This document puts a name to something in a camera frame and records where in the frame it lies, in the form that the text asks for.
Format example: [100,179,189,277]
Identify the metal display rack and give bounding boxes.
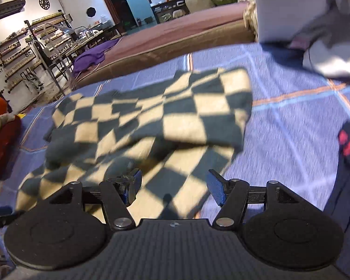
[24,10,75,94]

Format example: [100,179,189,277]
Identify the green cream checkered sweater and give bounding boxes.
[16,68,253,221]

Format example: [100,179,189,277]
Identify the dark cluttered work table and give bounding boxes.
[66,26,126,54]

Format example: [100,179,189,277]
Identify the blue plaid bed sheet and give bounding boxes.
[0,42,350,278]

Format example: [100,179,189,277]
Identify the white grey clothes pile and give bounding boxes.
[256,0,350,80]

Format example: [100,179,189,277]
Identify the dark wooden sideboard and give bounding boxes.
[150,0,189,24]

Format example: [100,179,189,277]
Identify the round black wall clock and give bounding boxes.
[38,0,50,10]

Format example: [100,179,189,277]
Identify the navy cartoon print t-shirt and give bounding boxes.
[323,120,350,234]

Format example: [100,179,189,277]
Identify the brown bed with maroon cover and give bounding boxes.
[71,2,255,90]

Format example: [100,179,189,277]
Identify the purple cloth on bed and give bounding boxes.
[73,38,121,78]

